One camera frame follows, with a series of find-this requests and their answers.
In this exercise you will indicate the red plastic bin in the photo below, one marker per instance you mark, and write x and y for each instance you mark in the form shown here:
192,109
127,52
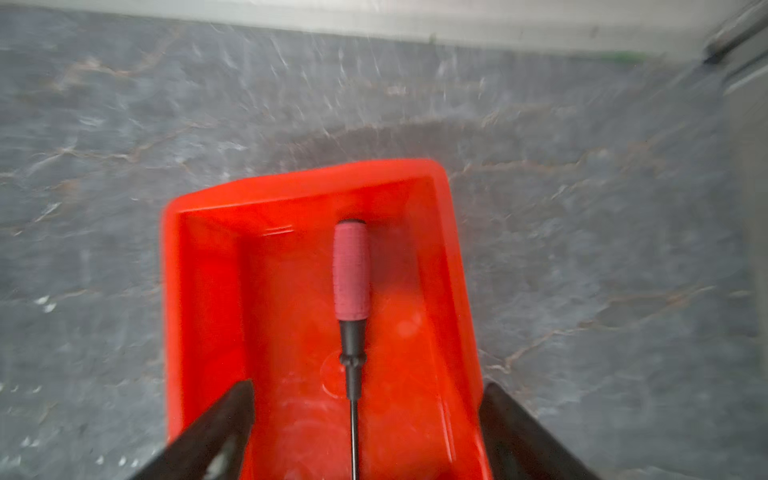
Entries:
247,270

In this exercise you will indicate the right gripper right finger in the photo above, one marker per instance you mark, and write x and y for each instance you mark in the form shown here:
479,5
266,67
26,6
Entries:
519,447

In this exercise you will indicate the red handled screwdriver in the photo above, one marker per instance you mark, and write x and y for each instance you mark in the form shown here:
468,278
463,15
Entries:
351,289

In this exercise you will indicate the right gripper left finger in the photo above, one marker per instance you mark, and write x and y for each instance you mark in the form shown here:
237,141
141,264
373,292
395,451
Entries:
213,446

